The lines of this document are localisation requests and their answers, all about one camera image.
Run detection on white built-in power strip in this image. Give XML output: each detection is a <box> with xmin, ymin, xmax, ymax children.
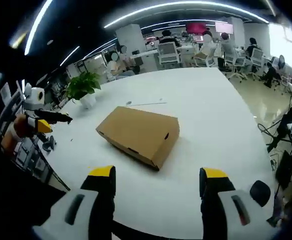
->
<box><xmin>132</xmin><ymin>97</ymin><xmax>168</xmax><ymax>105</ymax></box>

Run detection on person's left hand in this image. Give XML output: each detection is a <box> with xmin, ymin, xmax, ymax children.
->
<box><xmin>12</xmin><ymin>113</ymin><xmax>29</xmax><ymax>139</ymax></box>

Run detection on pink wall screen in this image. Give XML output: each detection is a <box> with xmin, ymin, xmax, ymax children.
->
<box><xmin>215</xmin><ymin>21</ymin><xmax>234</xmax><ymax>33</ymax></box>

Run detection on grey device stand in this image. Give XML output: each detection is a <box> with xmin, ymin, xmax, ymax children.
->
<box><xmin>42</xmin><ymin>135</ymin><xmax>58</xmax><ymax>153</ymax></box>

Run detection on green plant in white pot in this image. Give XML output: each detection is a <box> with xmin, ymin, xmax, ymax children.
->
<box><xmin>65</xmin><ymin>71</ymin><xmax>102</xmax><ymax>110</ymax></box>

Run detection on ceiling light strips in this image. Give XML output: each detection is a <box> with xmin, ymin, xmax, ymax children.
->
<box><xmin>23</xmin><ymin>0</ymin><xmax>278</xmax><ymax>67</ymax></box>

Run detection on brown cardboard shoe box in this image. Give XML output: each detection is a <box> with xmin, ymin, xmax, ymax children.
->
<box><xmin>95</xmin><ymin>106</ymin><xmax>180</xmax><ymax>172</ymax></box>

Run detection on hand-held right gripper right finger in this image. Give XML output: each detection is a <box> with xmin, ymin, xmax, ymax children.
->
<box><xmin>199</xmin><ymin>166</ymin><xmax>284</xmax><ymax>240</ymax></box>

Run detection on red hanging fabric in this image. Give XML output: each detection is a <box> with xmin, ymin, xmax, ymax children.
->
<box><xmin>185</xmin><ymin>22</ymin><xmax>208</xmax><ymax>34</ymax></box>

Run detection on grey storage rack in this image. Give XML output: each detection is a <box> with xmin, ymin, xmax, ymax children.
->
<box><xmin>0</xmin><ymin>79</ymin><xmax>70</xmax><ymax>192</ymax></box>

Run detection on black round object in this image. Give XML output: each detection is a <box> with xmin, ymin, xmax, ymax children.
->
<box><xmin>250</xmin><ymin>180</ymin><xmax>271</xmax><ymax>208</ymax></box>

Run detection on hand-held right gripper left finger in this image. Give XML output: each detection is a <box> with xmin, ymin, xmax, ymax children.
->
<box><xmin>31</xmin><ymin>164</ymin><xmax>117</xmax><ymax>240</ymax></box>

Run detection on white office chair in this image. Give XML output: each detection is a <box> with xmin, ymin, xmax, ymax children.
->
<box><xmin>158</xmin><ymin>41</ymin><xmax>182</xmax><ymax>69</ymax></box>
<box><xmin>249</xmin><ymin>47</ymin><xmax>266</xmax><ymax>81</ymax></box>
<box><xmin>193</xmin><ymin>49</ymin><xmax>219</xmax><ymax>68</ymax></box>
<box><xmin>222</xmin><ymin>41</ymin><xmax>249</xmax><ymax>81</ymax></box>

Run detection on black monitor stand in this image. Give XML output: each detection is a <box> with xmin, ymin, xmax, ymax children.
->
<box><xmin>267</xmin><ymin>109</ymin><xmax>292</xmax><ymax>153</ymax></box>

